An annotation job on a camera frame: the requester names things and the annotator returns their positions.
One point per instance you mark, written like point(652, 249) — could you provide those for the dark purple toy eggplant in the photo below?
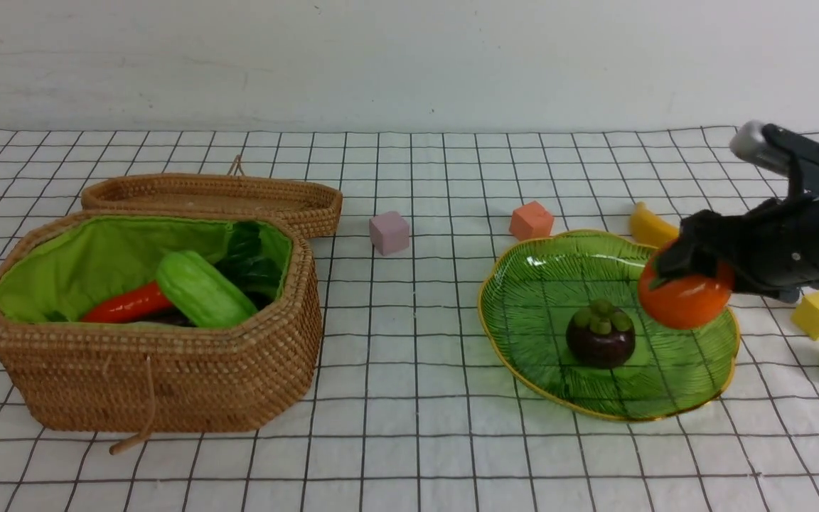
point(175, 317)

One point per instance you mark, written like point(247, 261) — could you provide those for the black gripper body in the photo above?
point(772, 251)

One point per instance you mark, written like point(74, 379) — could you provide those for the orange toy persimmon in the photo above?
point(686, 303)

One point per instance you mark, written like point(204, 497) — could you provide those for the orange toy carrot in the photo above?
point(255, 260)

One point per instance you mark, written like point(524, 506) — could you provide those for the green glass leaf plate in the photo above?
point(535, 289)

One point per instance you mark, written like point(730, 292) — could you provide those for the woven wicker basket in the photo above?
point(147, 379)

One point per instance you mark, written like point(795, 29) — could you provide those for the woven wicker basket lid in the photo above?
point(313, 210)

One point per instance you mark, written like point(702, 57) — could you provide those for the white checkered tablecloth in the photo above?
point(414, 412)

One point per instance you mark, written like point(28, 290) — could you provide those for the orange foam cube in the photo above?
point(531, 220)

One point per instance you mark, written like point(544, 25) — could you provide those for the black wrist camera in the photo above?
point(781, 151)

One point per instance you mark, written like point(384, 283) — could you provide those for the pink foam cube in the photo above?
point(389, 233)

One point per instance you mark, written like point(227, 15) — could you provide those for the green toy cucumber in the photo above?
point(201, 293)

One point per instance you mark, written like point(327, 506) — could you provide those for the yellow toy banana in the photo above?
point(649, 229)

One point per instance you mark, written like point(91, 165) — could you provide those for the dark purple toy mangosteen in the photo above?
point(601, 335)

